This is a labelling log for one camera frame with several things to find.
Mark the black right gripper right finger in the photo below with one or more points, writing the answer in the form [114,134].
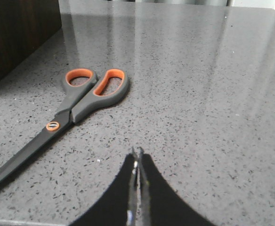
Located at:
[160,205]

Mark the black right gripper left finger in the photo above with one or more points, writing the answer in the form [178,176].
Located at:
[118,204]

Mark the black orange-handled scissors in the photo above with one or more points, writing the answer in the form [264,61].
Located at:
[83,96]

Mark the dark wooden drawer cabinet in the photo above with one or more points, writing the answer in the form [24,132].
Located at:
[24,26]

